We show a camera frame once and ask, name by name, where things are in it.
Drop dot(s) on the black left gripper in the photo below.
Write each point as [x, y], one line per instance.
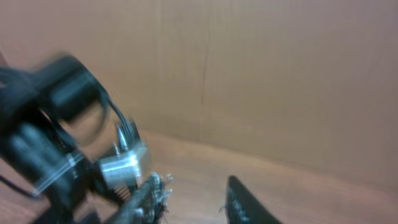
[66, 187]

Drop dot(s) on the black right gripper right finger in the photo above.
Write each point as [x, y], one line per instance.
[242, 207]

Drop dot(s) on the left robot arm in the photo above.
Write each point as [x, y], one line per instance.
[34, 104]

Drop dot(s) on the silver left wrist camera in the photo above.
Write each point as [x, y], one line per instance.
[128, 168]

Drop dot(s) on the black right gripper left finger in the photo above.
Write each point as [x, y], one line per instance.
[147, 204]

